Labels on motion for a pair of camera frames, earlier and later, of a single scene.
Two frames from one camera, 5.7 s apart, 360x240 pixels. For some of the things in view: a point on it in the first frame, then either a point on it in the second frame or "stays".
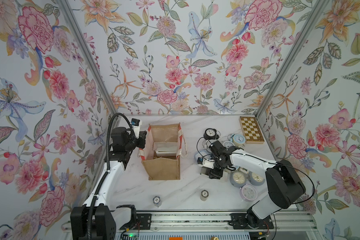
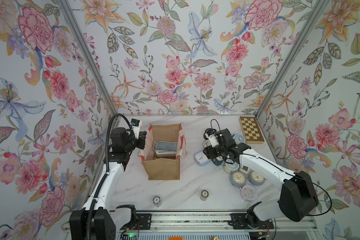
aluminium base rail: [288, 222] stays
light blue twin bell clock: [238, 140] stays
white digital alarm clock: [161, 146] → [166, 154]
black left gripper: [141, 139] stays
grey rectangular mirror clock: [166, 153] → [165, 146]
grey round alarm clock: [237, 179] stays
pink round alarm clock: [248, 193] stays
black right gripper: [215, 174] → [209, 152]
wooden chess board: [251, 129] stays
